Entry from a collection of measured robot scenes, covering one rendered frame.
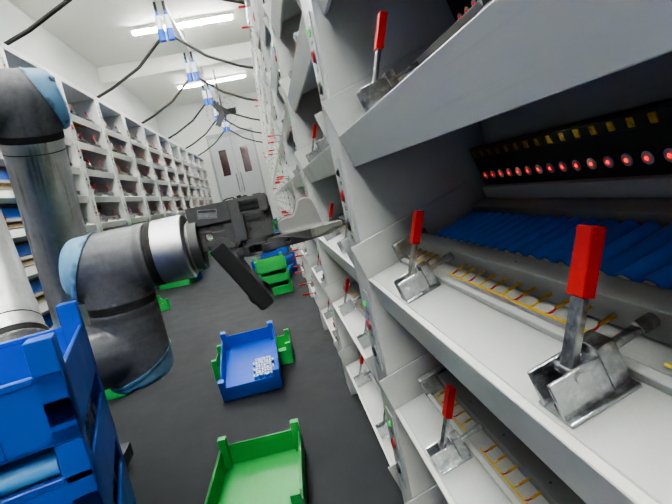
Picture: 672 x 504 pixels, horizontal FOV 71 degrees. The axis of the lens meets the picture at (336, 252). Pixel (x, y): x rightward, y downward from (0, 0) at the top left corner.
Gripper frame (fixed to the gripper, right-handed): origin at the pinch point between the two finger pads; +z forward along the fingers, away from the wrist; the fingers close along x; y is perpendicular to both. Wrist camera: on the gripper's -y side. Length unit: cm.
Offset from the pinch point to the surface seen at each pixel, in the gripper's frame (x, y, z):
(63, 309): -15.2, -0.7, -32.1
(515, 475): -27.4, -25.2, 9.4
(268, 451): 44, -55, -22
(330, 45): -4.7, 23.9, 4.0
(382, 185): -4.7, 4.8, 7.2
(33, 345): -32.5, -0.5, -26.9
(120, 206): 345, 25, -131
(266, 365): 86, -48, -22
